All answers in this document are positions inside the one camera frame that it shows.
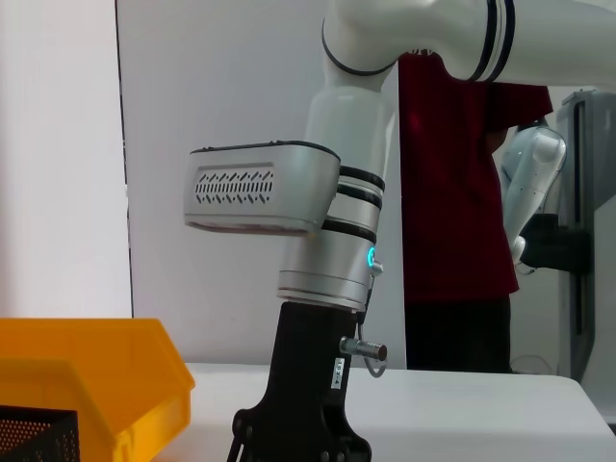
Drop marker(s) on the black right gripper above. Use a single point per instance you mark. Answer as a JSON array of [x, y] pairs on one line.
[[298, 385]]

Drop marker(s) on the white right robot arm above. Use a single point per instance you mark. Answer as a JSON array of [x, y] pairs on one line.
[[346, 120]]

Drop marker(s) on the black mesh pen holder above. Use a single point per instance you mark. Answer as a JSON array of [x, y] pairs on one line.
[[38, 435]]

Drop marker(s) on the yellow plastic bin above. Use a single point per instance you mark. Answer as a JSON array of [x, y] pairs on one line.
[[106, 366]]

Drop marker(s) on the person in red shirt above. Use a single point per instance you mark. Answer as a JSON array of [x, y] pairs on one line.
[[447, 168]]

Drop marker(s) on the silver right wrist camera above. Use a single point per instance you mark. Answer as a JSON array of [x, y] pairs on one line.
[[260, 187]]

